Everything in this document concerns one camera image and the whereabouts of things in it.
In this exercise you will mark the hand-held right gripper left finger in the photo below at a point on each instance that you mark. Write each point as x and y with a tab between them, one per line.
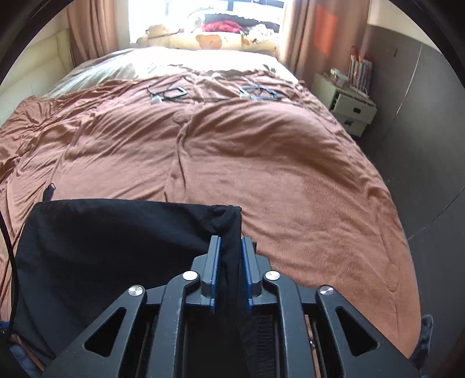
217	261

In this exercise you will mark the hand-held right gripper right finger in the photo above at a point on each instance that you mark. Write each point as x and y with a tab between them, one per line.
247	265

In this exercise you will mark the black pants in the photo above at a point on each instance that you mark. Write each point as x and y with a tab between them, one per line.
109	247

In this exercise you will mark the brown fleece blanket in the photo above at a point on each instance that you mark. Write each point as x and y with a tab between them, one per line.
272	163

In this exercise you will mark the black rectangular device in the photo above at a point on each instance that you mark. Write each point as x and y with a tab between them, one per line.
174	93
259	92

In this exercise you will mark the white nightstand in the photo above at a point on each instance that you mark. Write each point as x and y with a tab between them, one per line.
354	109

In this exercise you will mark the grey fuzzy cloth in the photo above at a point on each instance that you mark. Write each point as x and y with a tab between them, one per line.
423	341

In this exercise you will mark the white printed cup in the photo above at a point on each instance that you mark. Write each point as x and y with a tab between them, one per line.
338	77

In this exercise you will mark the bear print pillow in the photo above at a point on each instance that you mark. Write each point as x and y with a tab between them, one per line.
210	40

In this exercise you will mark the striped bag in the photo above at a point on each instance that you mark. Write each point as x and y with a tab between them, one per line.
359	72

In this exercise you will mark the brown curtain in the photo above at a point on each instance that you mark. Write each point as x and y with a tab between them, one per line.
301	36
98	29

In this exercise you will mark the red cloth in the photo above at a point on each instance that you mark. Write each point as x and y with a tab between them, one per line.
225	26

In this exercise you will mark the beige plush toy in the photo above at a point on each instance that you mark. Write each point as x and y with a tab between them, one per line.
156	32

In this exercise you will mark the black and white cloth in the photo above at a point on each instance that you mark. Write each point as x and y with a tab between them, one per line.
225	16

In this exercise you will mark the cream padded headboard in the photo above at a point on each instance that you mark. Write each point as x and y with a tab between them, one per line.
36	61

